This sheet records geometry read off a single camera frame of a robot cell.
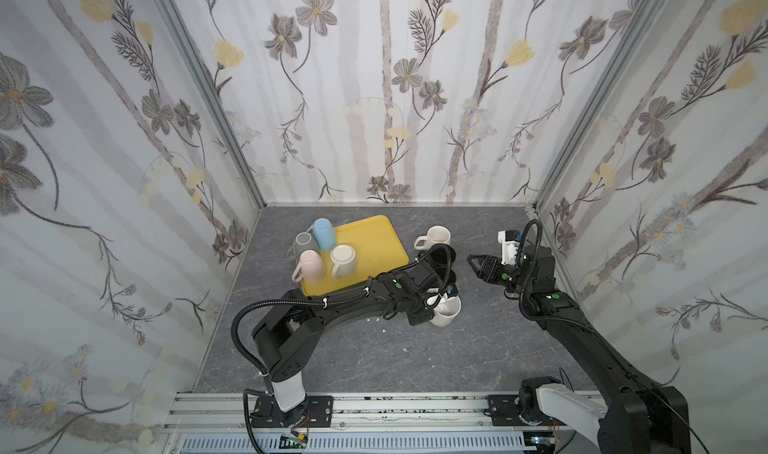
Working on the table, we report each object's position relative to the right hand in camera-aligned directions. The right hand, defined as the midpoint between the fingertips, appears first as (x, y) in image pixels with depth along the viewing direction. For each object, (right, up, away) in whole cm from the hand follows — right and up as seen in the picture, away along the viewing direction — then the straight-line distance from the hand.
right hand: (471, 253), depth 80 cm
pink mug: (-47, -6, +14) cm, 50 cm away
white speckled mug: (-6, +5, +25) cm, 27 cm away
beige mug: (-4, -19, +12) cm, 22 cm away
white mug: (-37, -2, +16) cm, 41 cm away
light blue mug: (-45, +6, +21) cm, 50 cm away
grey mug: (-50, +3, +16) cm, 52 cm away
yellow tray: (-27, -1, +25) cm, 36 cm away
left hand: (-12, -14, +6) cm, 19 cm away
